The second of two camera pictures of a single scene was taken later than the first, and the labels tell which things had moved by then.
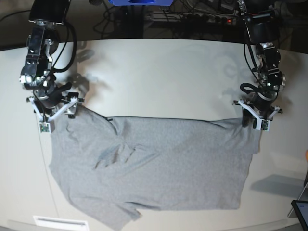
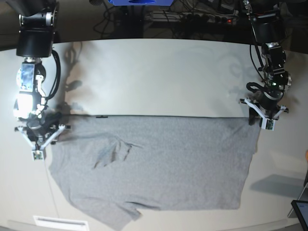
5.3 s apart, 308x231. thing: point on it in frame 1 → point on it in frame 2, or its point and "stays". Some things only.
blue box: x=140 y=2 stays
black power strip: x=194 y=16 stays
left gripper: x=48 y=103 → x=38 y=132
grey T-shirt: x=113 y=167 stays
